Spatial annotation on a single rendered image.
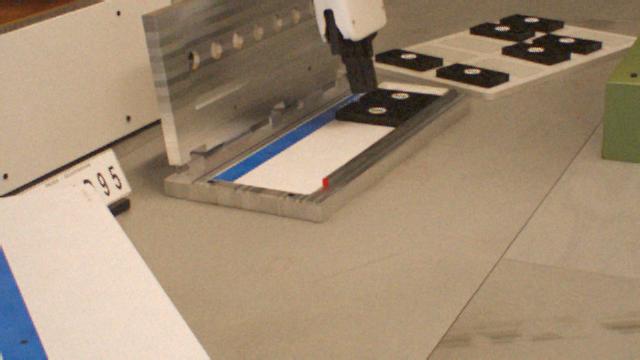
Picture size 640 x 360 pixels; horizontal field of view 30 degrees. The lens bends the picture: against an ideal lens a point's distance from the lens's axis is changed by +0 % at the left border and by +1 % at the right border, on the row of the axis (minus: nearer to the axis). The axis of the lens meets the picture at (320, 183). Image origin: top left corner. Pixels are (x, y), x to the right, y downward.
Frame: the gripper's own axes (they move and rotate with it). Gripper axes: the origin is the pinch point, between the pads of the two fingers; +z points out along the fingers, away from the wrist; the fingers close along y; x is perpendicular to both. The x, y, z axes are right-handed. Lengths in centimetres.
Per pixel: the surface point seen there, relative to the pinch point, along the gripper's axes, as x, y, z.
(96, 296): -11, -68, 1
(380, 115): -0.4, 2.0, 5.8
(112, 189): 16.5, -32.2, 3.0
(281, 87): 10.5, -2.6, -0.3
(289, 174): 1.4, -19.3, 6.5
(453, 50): 6.7, 43.5, 6.5
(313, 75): 10.6, 6.0, 0.3
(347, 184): -6.3, -19.9, 8.0
